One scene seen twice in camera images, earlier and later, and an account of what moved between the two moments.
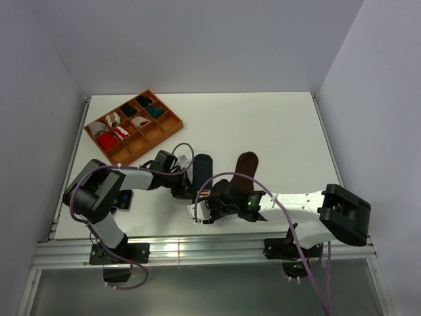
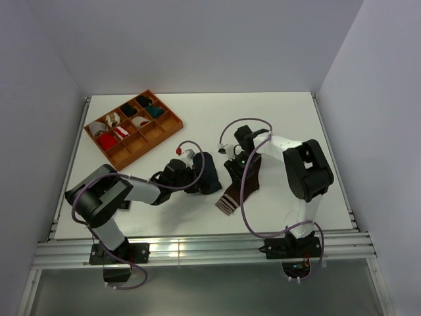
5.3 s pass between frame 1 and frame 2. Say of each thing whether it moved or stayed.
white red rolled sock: stayed
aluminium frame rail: stayed
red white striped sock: stayed
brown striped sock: moved
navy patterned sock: stayed
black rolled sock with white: stayed
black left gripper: moved
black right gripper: moved
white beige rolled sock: stayed
